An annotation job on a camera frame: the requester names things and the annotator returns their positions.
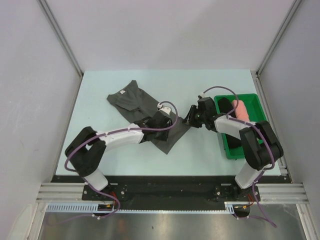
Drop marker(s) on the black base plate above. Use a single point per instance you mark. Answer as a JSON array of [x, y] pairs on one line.
[[177, 193]]

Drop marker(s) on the aluminium frame rail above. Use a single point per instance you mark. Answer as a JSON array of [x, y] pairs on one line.
[[60, 193]]

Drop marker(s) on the right aluminium corner post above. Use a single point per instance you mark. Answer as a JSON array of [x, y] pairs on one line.
[[279, 35]]

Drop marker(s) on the green plastic tray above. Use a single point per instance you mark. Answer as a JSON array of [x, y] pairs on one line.
[[255, 112]]

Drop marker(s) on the aluminium corner post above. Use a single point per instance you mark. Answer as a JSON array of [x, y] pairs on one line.
[[48, 13], [279, 35]]

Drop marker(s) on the pink rolled t shirt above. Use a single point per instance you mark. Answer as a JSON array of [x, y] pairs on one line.
[[241, 112]]

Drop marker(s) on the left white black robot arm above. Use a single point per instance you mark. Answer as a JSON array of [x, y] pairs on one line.
[[85, 152]]

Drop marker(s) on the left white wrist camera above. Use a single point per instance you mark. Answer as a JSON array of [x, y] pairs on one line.
[[164, 109]]

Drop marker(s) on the black rolled t shirt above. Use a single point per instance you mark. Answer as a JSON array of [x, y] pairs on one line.
[[226, 106]]

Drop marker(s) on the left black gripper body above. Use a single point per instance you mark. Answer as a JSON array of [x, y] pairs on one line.
[[161, 134]]

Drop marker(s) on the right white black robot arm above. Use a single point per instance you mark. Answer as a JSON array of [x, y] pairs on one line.
[[259, 142]]

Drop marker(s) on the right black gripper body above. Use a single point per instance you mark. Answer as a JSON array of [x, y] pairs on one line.
[[196, 118]]

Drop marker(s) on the white slotted cable duct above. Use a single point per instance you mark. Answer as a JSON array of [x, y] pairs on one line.
[[90, 208]]

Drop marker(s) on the left aluminium corner post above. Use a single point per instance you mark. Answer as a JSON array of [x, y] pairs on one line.
[[48, 13]]

